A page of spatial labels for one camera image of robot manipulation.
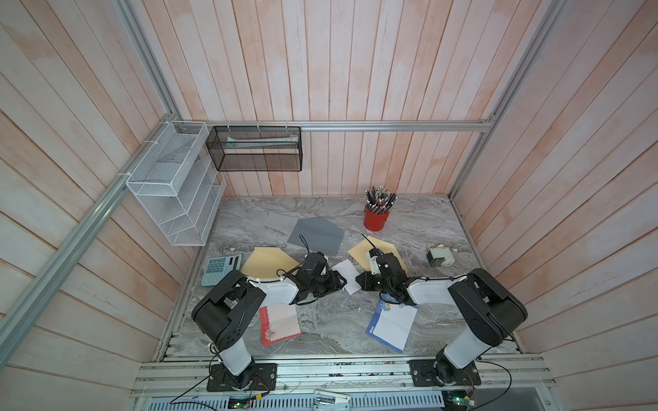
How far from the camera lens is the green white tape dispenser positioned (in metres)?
0.96

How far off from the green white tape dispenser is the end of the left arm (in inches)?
15.4

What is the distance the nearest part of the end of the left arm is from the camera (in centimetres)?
73
